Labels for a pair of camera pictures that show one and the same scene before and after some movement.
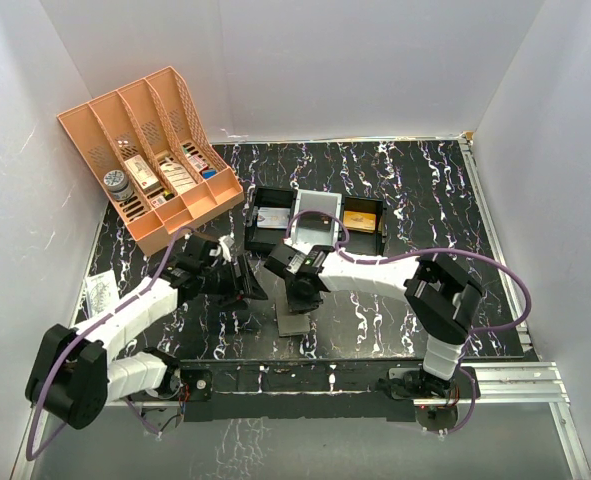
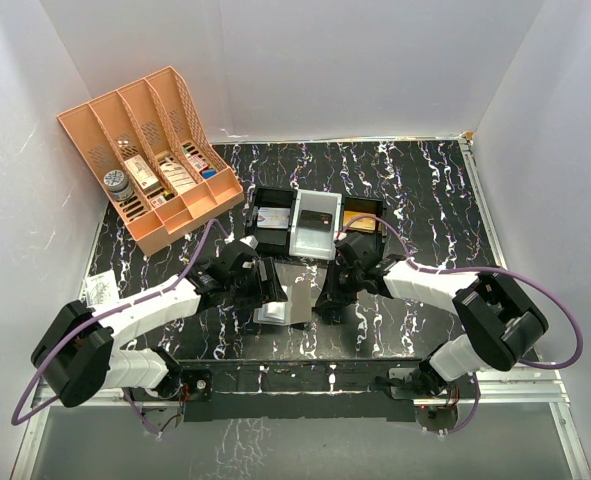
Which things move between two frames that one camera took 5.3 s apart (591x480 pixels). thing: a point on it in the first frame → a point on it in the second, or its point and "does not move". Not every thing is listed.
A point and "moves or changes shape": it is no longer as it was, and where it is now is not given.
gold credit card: [359, 221] does not move
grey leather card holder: [290, 323] moves or changes shape
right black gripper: [297, 305] → [332, 295]
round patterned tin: [118, 184] does not move
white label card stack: [177, 177] does not move
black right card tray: [364, 243] does not move
